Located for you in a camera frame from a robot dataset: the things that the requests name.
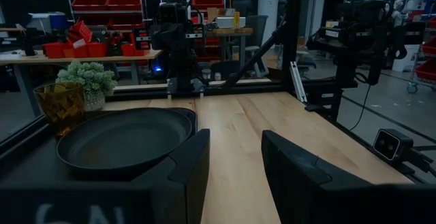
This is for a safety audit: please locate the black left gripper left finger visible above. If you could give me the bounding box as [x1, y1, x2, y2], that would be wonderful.
[132, 128, 211, 224]

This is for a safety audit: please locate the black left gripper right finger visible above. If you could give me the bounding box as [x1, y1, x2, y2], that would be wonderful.
[261, 129, 371, 224]

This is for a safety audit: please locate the black round plate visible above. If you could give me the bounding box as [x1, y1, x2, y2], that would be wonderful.
[56, 107, 193, 180]

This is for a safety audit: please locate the amber glass cup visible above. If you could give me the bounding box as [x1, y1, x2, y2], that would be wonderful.
[33, 82, 87, 138]

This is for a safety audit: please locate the red storage bin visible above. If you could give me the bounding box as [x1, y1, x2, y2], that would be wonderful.
[191, 0, 225, 10]
[106, 0, 142, 12]
[69, 20, 93, 44]
[86, 42, 108, 59]
[42, 42, 66, 59]
[71, 0, 110, 12]
[121, 43, 136, 57]

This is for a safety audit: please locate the small wooden table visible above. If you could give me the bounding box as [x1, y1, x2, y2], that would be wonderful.
[206, 27, 255, 69]

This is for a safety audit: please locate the grey office chair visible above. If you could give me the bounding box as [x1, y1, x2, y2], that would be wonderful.
[244, 14, 270, 79]

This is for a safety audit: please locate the long wooden workbench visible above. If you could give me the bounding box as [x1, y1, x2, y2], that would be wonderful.
[0, 48, 164, 86]

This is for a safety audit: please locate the potted green plant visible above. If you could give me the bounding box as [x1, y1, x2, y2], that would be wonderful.
[56, 59, 119, 112]

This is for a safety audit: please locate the white pillar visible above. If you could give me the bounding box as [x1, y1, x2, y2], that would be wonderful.
[257, 0, 281, 45]

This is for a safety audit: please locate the blue and white box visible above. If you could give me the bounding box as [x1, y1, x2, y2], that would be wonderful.
[27, 12, 68, 33]

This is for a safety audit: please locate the white waste bin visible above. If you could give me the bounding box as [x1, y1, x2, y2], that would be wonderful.
[391, 44, 420, 73]

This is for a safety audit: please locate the red bin cart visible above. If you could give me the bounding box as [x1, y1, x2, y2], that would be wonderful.
[407, 36, 436, 94]

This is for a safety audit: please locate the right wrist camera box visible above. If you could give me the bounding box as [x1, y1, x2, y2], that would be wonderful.
[159, 1, 187, 25]

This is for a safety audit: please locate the silver aluminium bracket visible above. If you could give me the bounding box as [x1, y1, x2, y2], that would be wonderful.
[289, 61, 308, 103]

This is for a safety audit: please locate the black hanging cable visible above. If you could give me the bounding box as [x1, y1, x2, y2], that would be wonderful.
[348, 80, 373, 132]

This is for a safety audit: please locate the table-level camera box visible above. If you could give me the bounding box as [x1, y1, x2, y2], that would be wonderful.
[372, 128, 415, 165]

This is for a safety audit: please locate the black rig frame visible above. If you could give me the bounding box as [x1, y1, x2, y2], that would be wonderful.
[112, 0, 345, 103]

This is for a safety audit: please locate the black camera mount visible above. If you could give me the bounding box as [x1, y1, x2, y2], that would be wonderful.
[396, 148, 436, 185]

